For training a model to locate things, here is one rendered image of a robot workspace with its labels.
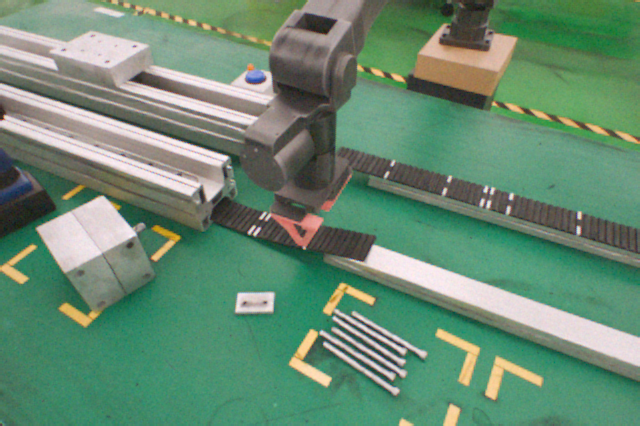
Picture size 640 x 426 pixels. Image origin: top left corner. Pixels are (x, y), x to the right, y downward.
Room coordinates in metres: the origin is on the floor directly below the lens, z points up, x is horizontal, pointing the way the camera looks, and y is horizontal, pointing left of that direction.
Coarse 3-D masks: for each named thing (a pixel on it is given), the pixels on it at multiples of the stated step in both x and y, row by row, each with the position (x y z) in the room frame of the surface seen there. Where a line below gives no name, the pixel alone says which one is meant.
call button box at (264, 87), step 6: (246, 72) 0.86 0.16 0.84; (264, 72) 0.85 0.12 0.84; (240, 78) 0.83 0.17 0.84; (246, 78) 0.82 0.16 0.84; (264, 78) 0.82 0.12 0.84; (270, 78) 0.83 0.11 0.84; (234, 84) 0.81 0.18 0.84; (240, 84) 0.80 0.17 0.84; (246, 84) 0.80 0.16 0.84; (252, 84) 0.80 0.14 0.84; (258, 84) 0.80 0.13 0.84; (264, 84) 0.80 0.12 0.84; (270, 84) 0.81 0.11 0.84; (252, 90) 0.78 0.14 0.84; (258, 90) 0.78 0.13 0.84; (264, 90) 0.78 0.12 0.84; (270, 90) 0.80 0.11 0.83; (270, 96) 0.80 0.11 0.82
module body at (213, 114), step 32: (0, 32) 1.00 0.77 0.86; (0, 64) 0.91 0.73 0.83; (32, 64) 0.85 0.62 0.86; (64, 96) 0.83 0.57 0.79; (96, 96) 0.78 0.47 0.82; (128, 96) 0.76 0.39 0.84; (160, 96) 0.71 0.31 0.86; (192, 96) 0.77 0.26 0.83; (224, 96) 0.73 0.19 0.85; (256, 96) 0.71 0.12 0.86; (160, 128) 0.72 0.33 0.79; (192, 128) 0.69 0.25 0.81; (224, 128) 0.65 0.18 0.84
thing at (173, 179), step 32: (0, 96) 0.72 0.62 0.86; (32, 96) 0.71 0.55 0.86; (0, 128) 0.62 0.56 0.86; (32, 128) 0.61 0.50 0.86; (64, 128) 0.66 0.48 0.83; (96, 128) 0.62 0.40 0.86; (128, 128) 0.61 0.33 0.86; (32, 160) 0.60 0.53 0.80; (64, 160) 0.56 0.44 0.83; (96, 160) 0.52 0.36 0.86; (128, 160) 0.52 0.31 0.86; (160, 160) 0.56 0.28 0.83; (192, 160) 0.53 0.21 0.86; (224, 160) 0.52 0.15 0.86; (128, 192) 0.50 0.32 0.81; (160, 192) 0.47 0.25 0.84; (192, 192) 0.45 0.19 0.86; (224, 192) 0.50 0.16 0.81; (192, 224) 0.45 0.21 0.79
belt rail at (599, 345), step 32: (384, 256) 0.37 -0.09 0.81; (416, 288) 0.32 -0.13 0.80; (448, 288) 0.32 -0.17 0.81; (480, 288) 0.32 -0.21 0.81; (480, 320) 0.28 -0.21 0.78; (512, 320) 0.27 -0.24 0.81; (544, 320) 0.27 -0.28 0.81; (576, 320) 0.27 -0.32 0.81; (576, 352) 0.24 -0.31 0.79; (608, 352) 0.23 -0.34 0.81
